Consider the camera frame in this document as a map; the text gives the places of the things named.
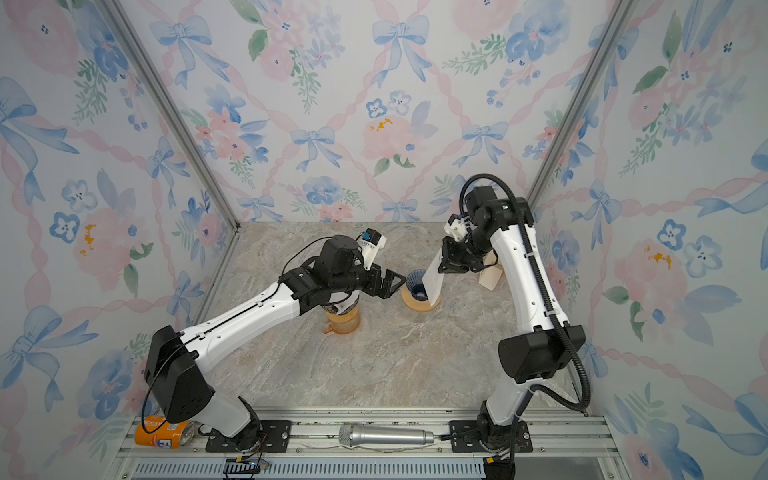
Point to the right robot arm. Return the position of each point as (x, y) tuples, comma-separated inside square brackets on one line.
[(542, 358)]

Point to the blue glass dripper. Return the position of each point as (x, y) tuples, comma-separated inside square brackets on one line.
[(415, 285)]

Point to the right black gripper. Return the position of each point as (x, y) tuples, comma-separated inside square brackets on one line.
[(449, 262)]

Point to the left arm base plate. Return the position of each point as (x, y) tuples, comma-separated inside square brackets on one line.
[(272, 436)]

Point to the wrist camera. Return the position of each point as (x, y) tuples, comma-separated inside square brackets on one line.
[(340, 253), (458, 228)]

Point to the white paper coffee filter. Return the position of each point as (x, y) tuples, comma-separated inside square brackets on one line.
[(341, 308)]

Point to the coffee filter pack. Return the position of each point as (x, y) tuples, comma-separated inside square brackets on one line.
[(492, 272)]

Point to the aluminium front rail frame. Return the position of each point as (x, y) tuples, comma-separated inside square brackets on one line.
[(566, 446)]

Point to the orange can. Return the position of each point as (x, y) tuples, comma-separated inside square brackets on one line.
[(156, 431)]

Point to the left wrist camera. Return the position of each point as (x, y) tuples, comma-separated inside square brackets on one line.
[(340, 253)]

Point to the orange glass carafe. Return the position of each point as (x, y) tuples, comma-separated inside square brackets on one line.
[(342, 324)]

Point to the silver microphone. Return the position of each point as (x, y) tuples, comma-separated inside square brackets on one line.
[(358, 434)]

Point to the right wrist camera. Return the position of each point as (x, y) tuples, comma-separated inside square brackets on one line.
[(458, 228)]

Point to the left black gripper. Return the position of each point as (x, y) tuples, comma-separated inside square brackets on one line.
[(377, 291)]

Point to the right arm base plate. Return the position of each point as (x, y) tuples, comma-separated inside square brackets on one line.
[(471, 437)]

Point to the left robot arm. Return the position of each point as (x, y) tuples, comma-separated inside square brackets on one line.
[(178, 361)]

